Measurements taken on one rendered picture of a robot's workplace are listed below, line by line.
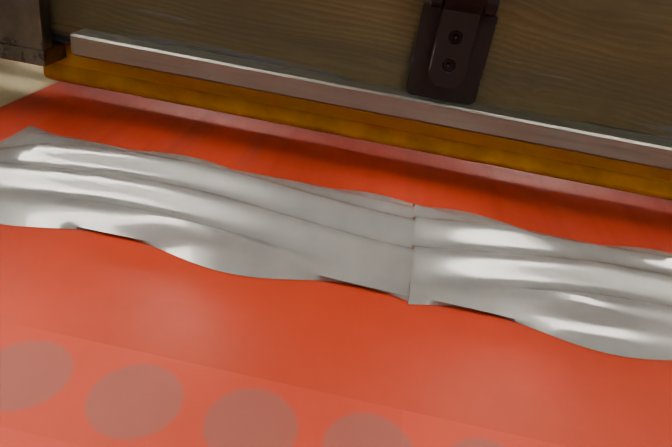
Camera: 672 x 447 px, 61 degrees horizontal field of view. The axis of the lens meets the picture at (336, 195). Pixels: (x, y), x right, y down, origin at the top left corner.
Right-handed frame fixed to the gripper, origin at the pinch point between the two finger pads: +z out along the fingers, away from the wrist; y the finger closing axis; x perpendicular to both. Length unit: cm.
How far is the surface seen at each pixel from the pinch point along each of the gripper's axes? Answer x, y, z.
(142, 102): -15.4, -0.3, 6.0
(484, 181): 3.3, 1.2, 6.0
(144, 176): -11.4, 8.1, 5.6
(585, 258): 6.6, 7.5, 5.7
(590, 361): 5.5, 13.2, 6.0
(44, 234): -12.8, 12.7, 5.9
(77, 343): -9.2, 17.0, 5.9
